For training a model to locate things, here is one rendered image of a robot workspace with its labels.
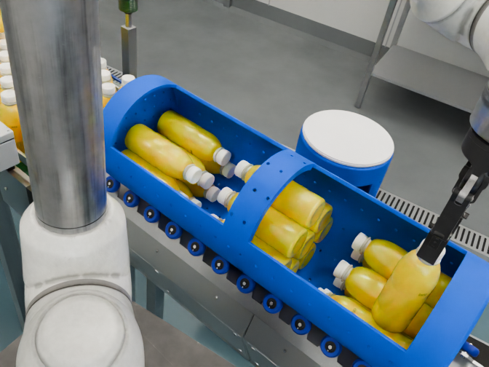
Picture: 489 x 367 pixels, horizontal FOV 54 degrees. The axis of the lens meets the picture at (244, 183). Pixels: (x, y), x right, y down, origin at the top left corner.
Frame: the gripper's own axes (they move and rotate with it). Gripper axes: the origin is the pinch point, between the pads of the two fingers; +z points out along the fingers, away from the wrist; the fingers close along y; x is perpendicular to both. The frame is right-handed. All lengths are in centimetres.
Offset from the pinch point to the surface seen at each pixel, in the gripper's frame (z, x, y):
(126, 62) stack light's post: 34, 119, 39
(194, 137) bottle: 18, 59, 8
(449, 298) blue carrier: 9.3, -6.2, -0.9
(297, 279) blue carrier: 18.7, 16.8, -8.5
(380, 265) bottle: 19.7, 6.8, 7.3
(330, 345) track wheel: 34.1, 6.9, -5.6
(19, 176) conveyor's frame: 42, 99, -17
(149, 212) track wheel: 34, 59, -6
